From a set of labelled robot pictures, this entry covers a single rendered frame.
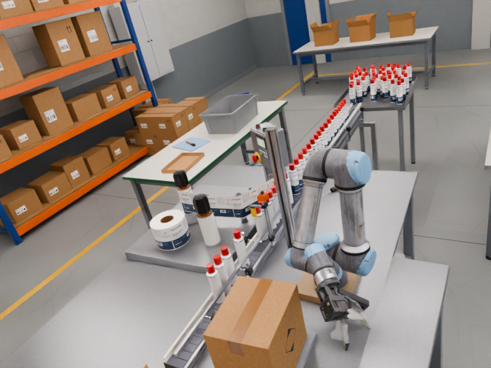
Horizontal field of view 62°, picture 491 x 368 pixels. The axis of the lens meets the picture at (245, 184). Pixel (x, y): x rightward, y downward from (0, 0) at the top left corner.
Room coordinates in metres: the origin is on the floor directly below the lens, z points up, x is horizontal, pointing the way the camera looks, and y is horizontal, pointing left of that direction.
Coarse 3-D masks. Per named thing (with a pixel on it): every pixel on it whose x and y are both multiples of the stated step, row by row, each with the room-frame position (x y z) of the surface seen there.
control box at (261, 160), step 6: (264, 126) 1.89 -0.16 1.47; (270, 126) 1.87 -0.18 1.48; (276, 126) 1.86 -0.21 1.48; (252, 132) 1.90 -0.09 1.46; (258, 132) 1.85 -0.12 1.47; (282, 132) 1.80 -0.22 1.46; (252, 138) 1.91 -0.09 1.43; (264, 138) 1.78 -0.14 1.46; (282, 138) 1.80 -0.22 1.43; (282, 144) 1.80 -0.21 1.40; (258, 150) 1.87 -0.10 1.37; (264, 150) 1.81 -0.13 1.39; (282, 150) 1.80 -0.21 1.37; (258, 156) 1.89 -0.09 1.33; (282, 156) 1.79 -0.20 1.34; (288, 156) 1.81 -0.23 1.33; (258, 162) 1.90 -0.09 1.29; (264, 162) 1.83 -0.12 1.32; (288, 162) 1.80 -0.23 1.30; (270, 168) 1.78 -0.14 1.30
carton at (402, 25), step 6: (390, 12) 6.75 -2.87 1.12; (408, 12) 6.72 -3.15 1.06; (414, 12) 6.64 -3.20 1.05; (390, 18) 6.47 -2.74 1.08; (396, 18) 6.43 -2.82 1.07; (402, 18) 6.39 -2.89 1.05; (408, 18) 6.36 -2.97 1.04; (414, 18) 6.48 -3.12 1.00; (390, 24) 6.51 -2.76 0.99; (396, 24) 6.46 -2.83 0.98; (402, 24) 6.42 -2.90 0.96; (408, 24) 6.37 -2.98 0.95; (414, 24) 6.47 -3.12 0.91; (390, 30) 6.52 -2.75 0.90; (396, 30) 6.47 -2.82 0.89; (402, 30) 6.42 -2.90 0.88; (408, 30) 6.37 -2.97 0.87; (414, 30) 6.48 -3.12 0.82; (390, 36) 6.52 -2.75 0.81; (396, 36) 6.47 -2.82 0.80; (402, 36) 6.42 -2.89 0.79
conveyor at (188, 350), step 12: (300, 192) 2.23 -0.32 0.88; (276, 228) 1.90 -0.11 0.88; (252, 252) 1.74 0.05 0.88; (252, 264) 1.64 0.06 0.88; (216, 312) 1.37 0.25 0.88; (204, 324) 1.31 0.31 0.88; (192, 336) 1.26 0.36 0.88; (192, 348) 1.20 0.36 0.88; (168, 360) 1.17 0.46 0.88; (180, 360) 1.16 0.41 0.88
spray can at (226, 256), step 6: (222, 246) 1.55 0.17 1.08; (222, 252) 1.53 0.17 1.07; (228, 252) 1.53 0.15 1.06; (222, 258) 1.52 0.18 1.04; (228, 258) 1.52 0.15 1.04; (228, 264) 1.51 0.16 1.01; (234, 264) 1.53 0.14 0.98; (228, 270) 1.52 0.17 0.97; (234, 270) 1.52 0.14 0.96; (234, 282) 1.51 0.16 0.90
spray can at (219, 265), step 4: (216, 256) 1.49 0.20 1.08; (220, 256) 1.48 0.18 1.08; (216, 260) 1.47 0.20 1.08; (220, 260) 1.48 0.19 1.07; (216, 264) 1.47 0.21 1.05; (220, 264) 1.47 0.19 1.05; (224, 264) 1.48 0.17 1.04; (216, 268) 1.46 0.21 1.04; (220, 268) 1.46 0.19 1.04; (224, 268) 1.47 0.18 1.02; (220, 272) 1.46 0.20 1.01; (224, 272) 1.47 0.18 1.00; (220, 276) 1.46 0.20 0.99; (224, 276) 1.46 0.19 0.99; (228, 276) 1.49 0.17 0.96; (224, 280) 1.46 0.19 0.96; (228, 288) 1.46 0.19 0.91; (224, 292) 1.46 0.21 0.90; (228, 292) 1.46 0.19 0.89
